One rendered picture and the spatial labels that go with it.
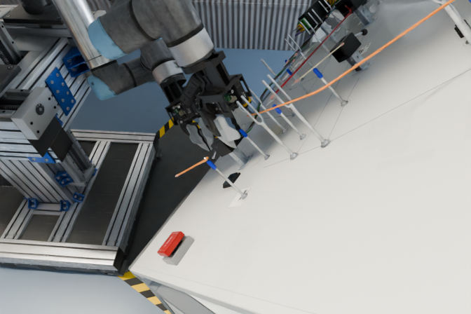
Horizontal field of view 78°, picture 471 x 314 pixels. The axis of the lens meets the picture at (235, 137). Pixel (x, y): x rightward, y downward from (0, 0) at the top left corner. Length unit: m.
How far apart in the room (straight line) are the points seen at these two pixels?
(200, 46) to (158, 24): 0.08
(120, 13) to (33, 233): 1.52
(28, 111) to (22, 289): 1.26
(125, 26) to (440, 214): 0.49
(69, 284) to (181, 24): 1.65
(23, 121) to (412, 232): 0.93
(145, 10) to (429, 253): 0.48
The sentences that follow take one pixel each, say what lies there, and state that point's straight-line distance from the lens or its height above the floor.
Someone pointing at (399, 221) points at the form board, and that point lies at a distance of 0.28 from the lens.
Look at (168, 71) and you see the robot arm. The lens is 0.79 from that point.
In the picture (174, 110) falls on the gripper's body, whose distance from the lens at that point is 0.76.
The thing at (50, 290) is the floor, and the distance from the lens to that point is 1.98.
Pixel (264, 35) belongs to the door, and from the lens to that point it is 3.07.
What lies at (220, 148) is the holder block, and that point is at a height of 1.14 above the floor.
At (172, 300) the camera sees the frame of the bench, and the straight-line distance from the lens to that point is 0.91.
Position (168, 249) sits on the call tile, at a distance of 0.59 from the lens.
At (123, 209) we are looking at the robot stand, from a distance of 1.74.
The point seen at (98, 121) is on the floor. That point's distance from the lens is 2.58.
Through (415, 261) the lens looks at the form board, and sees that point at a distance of 0.26.
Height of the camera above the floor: 1.68
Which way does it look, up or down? 49 degrees down
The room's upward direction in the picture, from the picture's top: straight up
